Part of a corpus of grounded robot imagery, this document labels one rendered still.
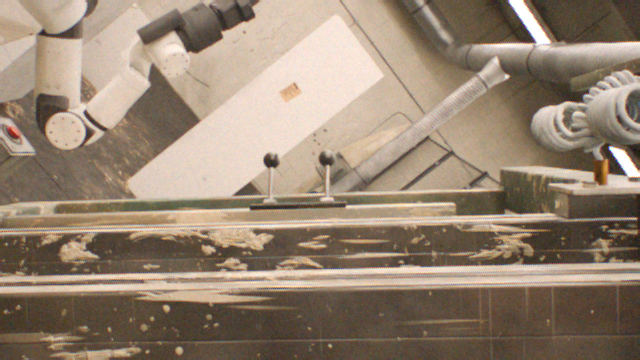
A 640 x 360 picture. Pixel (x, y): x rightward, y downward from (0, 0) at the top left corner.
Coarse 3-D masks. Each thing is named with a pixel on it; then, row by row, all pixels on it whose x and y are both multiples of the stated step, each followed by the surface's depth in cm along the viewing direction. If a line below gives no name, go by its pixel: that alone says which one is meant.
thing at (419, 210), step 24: (24, 216) 138; (48, 216) 137; (72, 216) 136; (96, 216) 135; (120, 216) 135; (144, 216) 135; (168, 216) 134; (192, 216) 134; (216, 216) 133; (240, 216) 133; (264, 216) 133; (288, 216) 132; (312, 216) 132; (336, 216) 132; (360, 216) 131; (384, 216) 131; (408, 216) 131; (432, 216) 130
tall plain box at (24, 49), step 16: (112, 0) 360; (128, 0) 387; (96, 16) 367; (112, 16) 394; (96, 32) 402; (0, 48) 326; (16, 48) 326; (32, 48) 332; (0, 64) 327; (16, 64) 337; (32, 64) 360; (0, 80) 342; (16, 80) 366; (32, 80) 394; (0, 96) 373; (16, 96) 401
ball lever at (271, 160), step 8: (272, 152) 139; (264, 160) 139; (272, 160) 138; (280, 160) 139; (272, 168) 138; (272, 176) 138; (272, 184) 137; (272, 192) 136; (264, 200) 134; (272, 200) 134
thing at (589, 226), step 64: (576, 128) 76; (576, 192) 72; (0, 256) 80; (64, 256) 79; (128, 256) 79; (192, 256) 78; (256, 256) 78; (320, 256) 77; (384, 256) 76; (448, 256) 76; (512, 256) 75; (576, 256) 75
